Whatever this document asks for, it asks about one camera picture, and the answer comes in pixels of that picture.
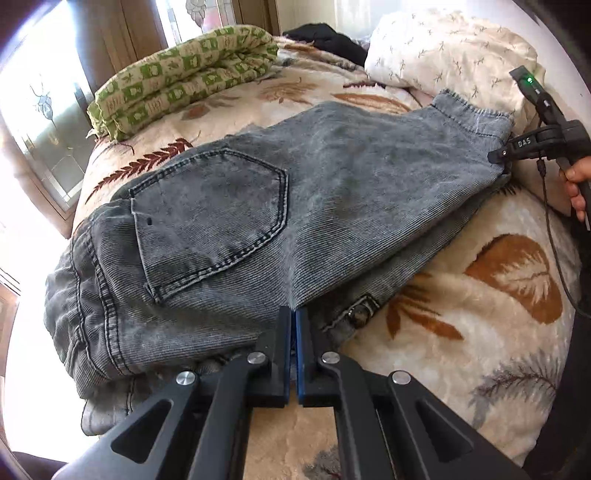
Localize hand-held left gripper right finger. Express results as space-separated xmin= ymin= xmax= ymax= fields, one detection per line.
xmin=295 ymin=307 xmax=532 ymax=480

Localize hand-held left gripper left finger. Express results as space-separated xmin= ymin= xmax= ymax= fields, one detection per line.
xmin=53 ymin=305 xmax=293 ymax=480

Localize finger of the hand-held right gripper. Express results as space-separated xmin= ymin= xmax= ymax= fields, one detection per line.
xmin=488 ymin=136 xmax=539 ymax=163

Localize grey denim pants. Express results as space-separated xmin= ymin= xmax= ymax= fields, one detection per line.
xmin=44 ymin=89 xmax=515 ymax=437

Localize person's right hand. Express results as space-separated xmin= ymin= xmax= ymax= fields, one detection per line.
xmin=558 ymin=157 xmax=591 ymax=223

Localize white twig print pillow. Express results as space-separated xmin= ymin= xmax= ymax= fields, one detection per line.
xmin=365 ymin=8 xmax=546 ymax=139

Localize leaf print fleece blanket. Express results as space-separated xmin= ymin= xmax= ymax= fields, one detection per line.
xmin=69 ymin=37 xmax=578 ymax=480

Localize black cloth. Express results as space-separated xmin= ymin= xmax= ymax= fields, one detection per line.
xmin=283 ymin=23 xmax=370 ymax=65

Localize person's dark clothing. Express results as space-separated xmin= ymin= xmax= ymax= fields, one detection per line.
xmin=524 ymin=258 xmax=591 ymax=480

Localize green checkered folded blanket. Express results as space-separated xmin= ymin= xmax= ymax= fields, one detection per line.
xmin=87 ymin=24 xmax=280 ymax=141

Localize stained glass window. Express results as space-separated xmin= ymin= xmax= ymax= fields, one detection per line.
xmin=0 ymin=28 xmax=100 ymax=217
xmin=157 ymin=0 xmax=242 ymax=43

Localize black cable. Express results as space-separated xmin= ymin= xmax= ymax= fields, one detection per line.
xmin=537 ymin=157 xmax=591 ymax=319

